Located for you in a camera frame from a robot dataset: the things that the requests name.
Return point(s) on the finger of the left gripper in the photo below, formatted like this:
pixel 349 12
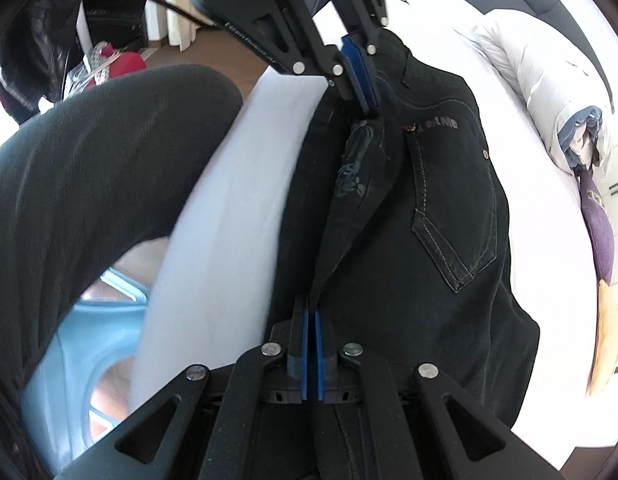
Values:
pixel 361 40
pixel 286 31

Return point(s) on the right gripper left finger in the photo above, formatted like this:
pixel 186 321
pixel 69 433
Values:
pixel 240 421

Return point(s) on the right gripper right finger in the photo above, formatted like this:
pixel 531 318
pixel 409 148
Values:
pixel 381 422

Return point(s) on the black jeans pants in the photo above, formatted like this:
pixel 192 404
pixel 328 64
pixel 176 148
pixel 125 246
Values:
pixel 397 227

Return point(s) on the white bed mattress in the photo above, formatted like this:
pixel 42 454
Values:
pixel 212 290

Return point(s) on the light blue slipper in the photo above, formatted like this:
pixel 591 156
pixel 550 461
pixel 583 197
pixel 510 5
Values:
pixel 62 412

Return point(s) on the red bag on floor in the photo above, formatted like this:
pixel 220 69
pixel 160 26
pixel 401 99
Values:
pixel 105 62

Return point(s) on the yellow cushion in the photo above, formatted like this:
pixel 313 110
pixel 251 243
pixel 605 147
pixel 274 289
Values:
pixel 606 340

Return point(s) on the rolled grey duvet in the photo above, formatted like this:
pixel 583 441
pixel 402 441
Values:
pixel 564 95

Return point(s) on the person black trouser leg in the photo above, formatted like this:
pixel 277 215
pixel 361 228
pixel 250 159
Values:
pixel 80 185

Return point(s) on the purple cushion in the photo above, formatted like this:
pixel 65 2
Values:
pixel 597 223

